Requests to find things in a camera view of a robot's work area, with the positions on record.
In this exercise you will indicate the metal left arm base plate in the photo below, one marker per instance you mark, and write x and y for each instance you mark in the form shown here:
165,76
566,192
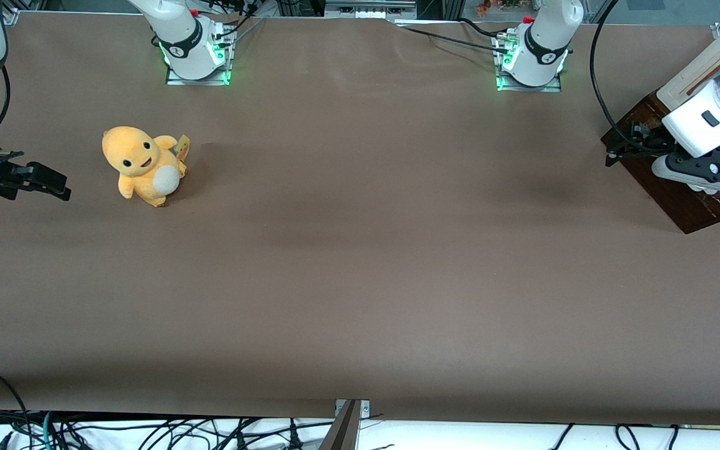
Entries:
550,84

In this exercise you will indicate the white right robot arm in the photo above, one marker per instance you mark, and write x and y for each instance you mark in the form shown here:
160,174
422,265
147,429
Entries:
182,37

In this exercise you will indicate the metal clamp bracket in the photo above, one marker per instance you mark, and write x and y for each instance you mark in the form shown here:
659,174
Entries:
365,407

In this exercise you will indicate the grey metal rail box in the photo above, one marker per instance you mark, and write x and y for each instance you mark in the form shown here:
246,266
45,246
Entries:
369,9

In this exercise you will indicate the brown table cover sheet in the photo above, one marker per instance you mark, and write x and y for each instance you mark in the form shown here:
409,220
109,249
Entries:
360,250

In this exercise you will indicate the dark wood base board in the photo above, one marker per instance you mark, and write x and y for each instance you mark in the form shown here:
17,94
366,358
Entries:
691,212

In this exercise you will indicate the yellow plush toy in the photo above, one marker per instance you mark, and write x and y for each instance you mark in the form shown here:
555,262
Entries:
141,162

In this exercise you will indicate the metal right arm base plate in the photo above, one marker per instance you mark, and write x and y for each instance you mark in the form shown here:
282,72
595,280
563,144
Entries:
222,65

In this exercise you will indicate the grey support post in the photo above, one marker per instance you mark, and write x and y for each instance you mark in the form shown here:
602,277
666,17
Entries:
341,434

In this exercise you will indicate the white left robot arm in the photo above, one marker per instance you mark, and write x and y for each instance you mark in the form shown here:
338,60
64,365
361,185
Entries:
544,37

